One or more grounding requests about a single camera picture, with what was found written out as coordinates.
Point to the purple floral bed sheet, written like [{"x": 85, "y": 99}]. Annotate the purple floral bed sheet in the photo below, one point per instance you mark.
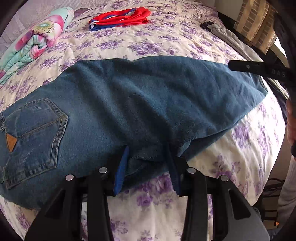
[{"x": 245, "y": 154}]

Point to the red folded garment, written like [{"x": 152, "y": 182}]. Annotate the red folded garment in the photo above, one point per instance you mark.
[{"x": 126, "y": 17}]

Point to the grey sweatpants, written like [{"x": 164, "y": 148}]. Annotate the grey sweatpants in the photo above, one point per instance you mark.
[{"x": 233, "y": 41}]

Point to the beige checked curtain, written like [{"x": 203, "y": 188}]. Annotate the beige checked curtain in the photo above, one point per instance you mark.
[{"x": 255, "y": 22}]

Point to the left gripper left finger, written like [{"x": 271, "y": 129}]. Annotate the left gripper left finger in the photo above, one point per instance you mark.
[{"x": 60, "y": 217}]

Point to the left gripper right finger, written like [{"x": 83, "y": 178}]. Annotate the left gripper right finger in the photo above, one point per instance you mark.
[{"x": 233, "y": 216}]

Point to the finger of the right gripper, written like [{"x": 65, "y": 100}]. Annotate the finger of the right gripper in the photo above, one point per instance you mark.
[{"x": 276, "y": 72}]

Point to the floral folded quilt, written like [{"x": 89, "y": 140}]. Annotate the floral folded quilt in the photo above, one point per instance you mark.
[{"x": 31, "y": 44}]

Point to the person's right hand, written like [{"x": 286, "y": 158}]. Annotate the person's right hand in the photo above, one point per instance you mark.
[{"x": 291, "y": 130}]

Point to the blue denim jeans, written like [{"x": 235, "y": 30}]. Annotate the blue denim jeans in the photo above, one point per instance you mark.
[{"x": 80, "y": 121}]

